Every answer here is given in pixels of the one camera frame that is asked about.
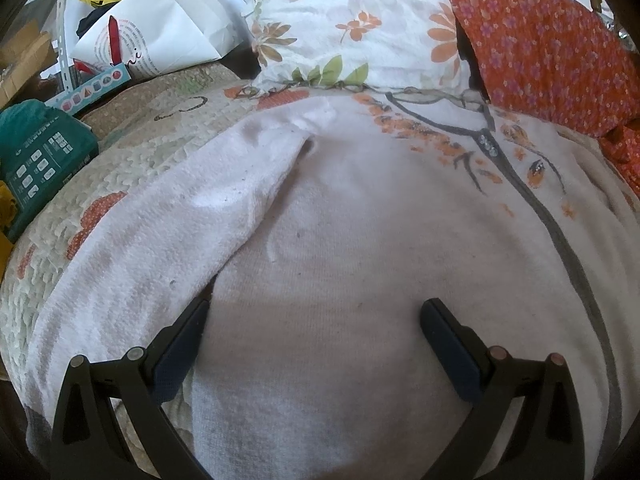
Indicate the white perforated metal shelf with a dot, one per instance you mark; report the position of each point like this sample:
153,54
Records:
59,44

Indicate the orange floral blanket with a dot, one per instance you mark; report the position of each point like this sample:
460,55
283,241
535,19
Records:
555,60

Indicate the light blue patterned box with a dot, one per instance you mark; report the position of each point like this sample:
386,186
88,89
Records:
74,101

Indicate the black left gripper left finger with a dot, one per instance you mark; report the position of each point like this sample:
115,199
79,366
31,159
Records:
87,442

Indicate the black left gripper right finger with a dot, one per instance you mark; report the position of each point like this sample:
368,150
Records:
547,441

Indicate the white floral pillow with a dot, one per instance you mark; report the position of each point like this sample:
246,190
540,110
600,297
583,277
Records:
384,45

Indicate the white floral knit sweater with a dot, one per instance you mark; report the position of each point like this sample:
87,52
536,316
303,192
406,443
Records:
320,227

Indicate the yellow cloth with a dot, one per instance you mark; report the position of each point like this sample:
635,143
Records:
8,212

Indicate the teal cardboard box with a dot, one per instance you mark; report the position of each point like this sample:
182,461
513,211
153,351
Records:
42,148

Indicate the cream heart-patterned quilt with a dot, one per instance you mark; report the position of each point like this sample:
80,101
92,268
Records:
125,150

